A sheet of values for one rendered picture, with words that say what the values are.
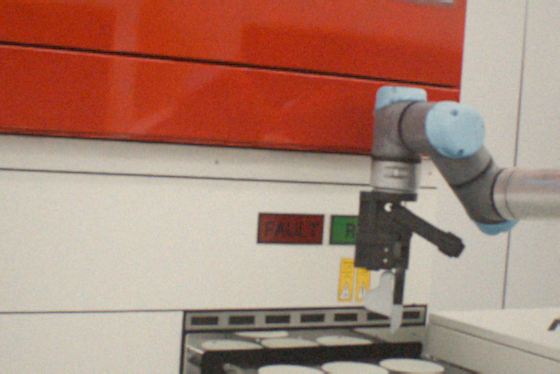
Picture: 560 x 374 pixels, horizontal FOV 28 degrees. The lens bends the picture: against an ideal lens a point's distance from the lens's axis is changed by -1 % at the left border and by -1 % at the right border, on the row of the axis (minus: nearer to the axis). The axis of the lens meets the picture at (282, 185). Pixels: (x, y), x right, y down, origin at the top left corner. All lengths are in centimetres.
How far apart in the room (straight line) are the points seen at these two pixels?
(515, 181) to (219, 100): 43
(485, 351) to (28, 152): 76
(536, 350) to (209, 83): 62
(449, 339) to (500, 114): 214
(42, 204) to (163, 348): 29
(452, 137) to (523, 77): 246
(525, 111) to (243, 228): 241
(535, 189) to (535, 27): 252
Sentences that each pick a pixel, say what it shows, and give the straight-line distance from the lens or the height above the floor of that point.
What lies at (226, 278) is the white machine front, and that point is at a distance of 171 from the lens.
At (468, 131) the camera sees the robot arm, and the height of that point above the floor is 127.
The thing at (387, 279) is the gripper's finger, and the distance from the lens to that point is 168.
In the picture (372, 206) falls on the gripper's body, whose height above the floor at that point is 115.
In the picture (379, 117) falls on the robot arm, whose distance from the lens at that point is 166.
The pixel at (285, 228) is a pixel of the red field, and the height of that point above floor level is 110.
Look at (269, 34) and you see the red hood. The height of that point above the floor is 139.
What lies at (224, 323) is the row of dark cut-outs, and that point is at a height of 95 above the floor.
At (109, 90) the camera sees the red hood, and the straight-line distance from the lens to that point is 155.
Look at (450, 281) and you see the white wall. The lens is 386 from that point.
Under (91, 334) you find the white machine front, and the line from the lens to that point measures 163.
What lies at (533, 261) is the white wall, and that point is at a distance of 410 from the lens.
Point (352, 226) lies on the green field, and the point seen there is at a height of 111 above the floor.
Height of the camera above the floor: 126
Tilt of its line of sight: 3 degrees down
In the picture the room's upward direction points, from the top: 4 degrees clockwise
